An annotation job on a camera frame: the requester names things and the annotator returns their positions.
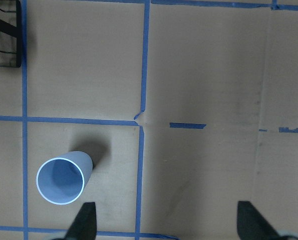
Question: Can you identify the black stand leg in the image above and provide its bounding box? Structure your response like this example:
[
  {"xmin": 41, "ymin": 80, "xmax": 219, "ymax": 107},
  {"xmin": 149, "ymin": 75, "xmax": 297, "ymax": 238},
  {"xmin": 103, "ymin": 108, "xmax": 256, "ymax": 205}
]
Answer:
[{"xmin": 0, "ymin": 0, "xmax": 22, "ymax": 68}]

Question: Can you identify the light blue plastic cup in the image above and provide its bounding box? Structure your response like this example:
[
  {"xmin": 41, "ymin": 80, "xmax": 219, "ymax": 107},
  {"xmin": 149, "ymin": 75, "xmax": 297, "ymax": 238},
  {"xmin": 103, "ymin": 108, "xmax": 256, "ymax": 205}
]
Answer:
[{"xmin": 36, "ymin": 151, "xmax": 93, "ymax": 205}]

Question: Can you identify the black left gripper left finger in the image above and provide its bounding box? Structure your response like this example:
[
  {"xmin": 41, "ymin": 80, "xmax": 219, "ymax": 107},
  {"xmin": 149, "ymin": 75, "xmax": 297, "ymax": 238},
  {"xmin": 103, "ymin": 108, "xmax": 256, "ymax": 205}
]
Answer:
[{"xmin": 65, "ymin": 202, "xmax": 97, "ymax": 240}]

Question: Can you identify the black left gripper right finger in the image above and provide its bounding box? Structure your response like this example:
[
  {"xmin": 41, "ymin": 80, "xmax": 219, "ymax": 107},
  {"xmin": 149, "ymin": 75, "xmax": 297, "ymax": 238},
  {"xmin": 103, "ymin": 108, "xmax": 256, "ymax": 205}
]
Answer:
[{"xmin": 237, "ymin": 201, "xmax": 281, "ymax": 240}]

